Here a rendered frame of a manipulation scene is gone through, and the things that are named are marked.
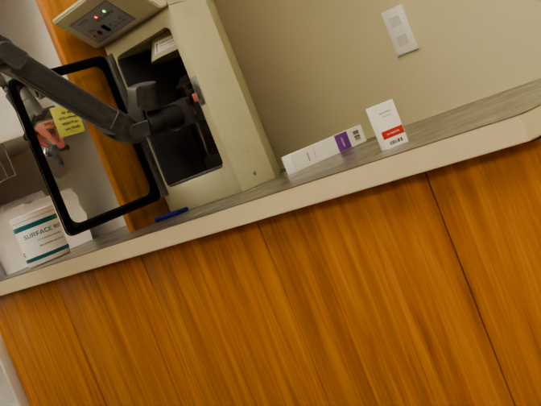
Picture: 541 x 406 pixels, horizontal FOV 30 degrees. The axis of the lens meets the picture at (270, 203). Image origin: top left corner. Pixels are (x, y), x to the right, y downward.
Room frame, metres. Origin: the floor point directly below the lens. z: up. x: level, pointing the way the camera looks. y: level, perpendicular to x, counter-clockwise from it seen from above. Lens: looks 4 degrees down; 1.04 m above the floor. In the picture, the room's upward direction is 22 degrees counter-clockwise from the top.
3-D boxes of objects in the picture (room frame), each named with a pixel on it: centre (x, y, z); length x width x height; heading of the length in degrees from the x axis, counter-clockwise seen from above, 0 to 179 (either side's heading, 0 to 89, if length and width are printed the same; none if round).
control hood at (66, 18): (2.48, 0.20, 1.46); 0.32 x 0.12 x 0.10; 39
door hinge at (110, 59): (2.62, 0.25, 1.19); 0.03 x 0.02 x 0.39; 39
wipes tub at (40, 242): (2.92, 0.65, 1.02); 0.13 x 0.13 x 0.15
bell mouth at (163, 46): (2.56, 0.06, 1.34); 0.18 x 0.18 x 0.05
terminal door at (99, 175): (2.52, 0.37, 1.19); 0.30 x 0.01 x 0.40; 134
